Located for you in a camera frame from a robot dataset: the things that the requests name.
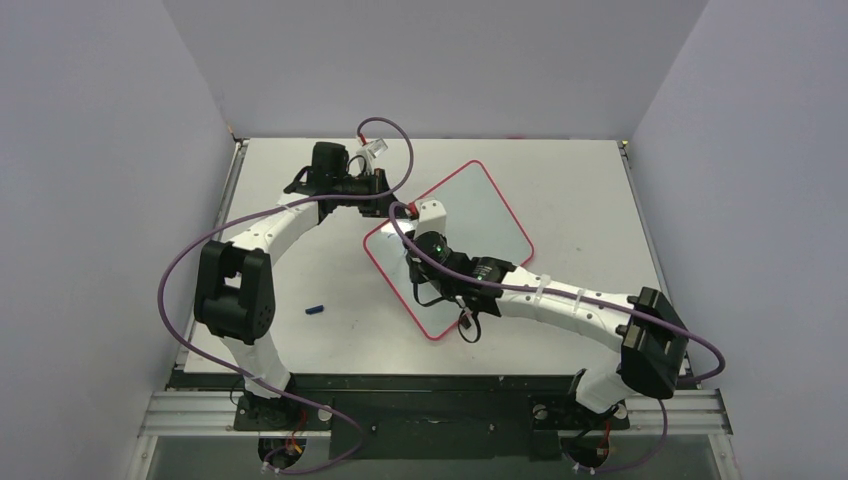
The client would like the aluminium frame rail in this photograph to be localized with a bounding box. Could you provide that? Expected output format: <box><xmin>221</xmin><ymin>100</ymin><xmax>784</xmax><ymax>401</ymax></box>
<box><xmin>140</xmin><ymin>390</ymin><xmax>733</xmax><ymax>437</ymax></box>

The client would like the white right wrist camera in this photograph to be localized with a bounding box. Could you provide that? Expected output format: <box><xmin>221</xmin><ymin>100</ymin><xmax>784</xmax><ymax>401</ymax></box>
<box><xmin>414</xmin><ymin>197</ymin><xmax>447</xmax><ymax>239</ymax></box>

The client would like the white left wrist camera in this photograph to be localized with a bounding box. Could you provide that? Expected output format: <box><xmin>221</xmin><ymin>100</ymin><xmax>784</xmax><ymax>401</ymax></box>
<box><xmin>356</xmin><ymin>138</ymin><xmax>388</xmax><ymax>173</ymax></box>

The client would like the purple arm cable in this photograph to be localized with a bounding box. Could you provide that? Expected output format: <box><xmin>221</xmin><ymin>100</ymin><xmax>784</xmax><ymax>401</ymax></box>
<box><xmin>388</xmin><ymin>201</ymin><xmax>727</xmax><ymax>475</ymax></box>
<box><xmin>156</xmin><ymin>117</ymin><xmax>417</xmax><ymax>477</ymax></box>

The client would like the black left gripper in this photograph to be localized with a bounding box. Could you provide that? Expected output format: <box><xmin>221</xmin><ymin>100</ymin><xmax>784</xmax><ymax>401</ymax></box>
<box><xmin>333</xmin><ymin>170</ymin><xmax>409</xmax><ymax>220</ymax></box>

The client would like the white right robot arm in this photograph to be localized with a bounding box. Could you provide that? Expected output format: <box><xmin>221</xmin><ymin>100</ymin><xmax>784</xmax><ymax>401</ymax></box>
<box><xmin>404</xmin><ymin>232</ymin><xmax>688</xmax><ymax>427</ymax></box>

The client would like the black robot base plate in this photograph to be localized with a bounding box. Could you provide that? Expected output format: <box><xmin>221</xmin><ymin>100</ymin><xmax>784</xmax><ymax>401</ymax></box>
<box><xmin>166</xmin><ymin>371</ymin><xmax>645</xmax><ymax>467</ymax></box>

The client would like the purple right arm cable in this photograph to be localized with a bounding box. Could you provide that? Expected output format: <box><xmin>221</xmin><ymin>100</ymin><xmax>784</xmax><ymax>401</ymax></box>
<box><xmin>388</xmin><ymin>201</ymin><xmax>727</xmax><ymax>475</ymax></box>

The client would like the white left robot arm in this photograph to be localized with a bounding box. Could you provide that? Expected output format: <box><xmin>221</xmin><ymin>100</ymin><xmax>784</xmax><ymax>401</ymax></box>
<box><xmin>194</xmin><ymin>139</ymin><xmax>395</xmax><ymax>430</ymax></box>

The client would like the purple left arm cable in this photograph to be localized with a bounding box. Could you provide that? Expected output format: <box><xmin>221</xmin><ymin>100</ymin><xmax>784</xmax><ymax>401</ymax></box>
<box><xmin>156</xmin><ymin>117</ymin><xmax>417</xmax><ymax>477</ymax></box>

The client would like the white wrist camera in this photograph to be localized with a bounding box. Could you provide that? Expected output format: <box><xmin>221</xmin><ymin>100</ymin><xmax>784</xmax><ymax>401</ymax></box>
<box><xmin>356</xmin><ymin>138</ymin><xmax>388</xmax><ymax>173</ymax></box>
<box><xmin>414</xmin><ymin>197</ymin><xmax>447</xmax><ymax>239</ymax></box>

